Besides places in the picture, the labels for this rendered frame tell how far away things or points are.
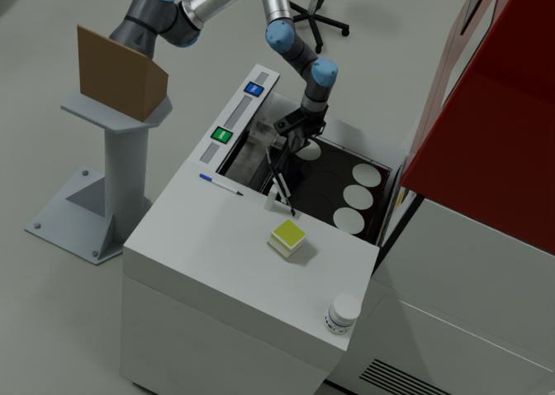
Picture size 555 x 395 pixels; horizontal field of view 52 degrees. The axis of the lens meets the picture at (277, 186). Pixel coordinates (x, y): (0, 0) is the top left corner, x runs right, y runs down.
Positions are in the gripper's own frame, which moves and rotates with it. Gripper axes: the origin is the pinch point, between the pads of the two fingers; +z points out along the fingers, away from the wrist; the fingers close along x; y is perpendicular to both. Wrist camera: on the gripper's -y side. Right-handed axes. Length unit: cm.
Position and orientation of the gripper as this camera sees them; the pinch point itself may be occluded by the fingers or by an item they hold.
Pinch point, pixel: (291, 150)
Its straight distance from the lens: 189.1
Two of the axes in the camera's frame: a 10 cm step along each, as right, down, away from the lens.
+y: 8.3, -2.8, 4.8
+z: -2.2, 6.2, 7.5
